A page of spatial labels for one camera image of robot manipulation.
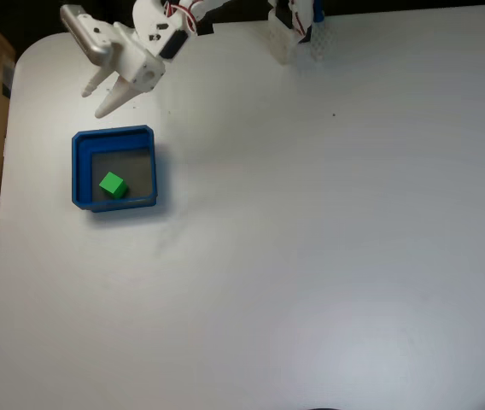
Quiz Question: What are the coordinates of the blue table clamp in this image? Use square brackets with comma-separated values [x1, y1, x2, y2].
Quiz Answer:
[309, 0, 326, 44]

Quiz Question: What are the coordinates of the white perforated base plate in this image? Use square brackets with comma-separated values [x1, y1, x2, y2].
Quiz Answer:
[267, 19, 327, 65]

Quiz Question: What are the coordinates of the blue square box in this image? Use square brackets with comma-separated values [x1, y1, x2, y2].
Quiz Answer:
[70, 124, 161, 214]

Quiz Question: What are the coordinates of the red white servo wire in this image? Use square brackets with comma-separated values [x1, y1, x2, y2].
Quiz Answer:
[163, 0, 203, 33]

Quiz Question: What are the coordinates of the green cube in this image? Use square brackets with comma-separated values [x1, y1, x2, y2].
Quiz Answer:
[98, 171, 130, 200]

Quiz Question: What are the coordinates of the silver camera box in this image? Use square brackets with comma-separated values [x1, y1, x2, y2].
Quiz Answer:
[59, 3, 118, 67]

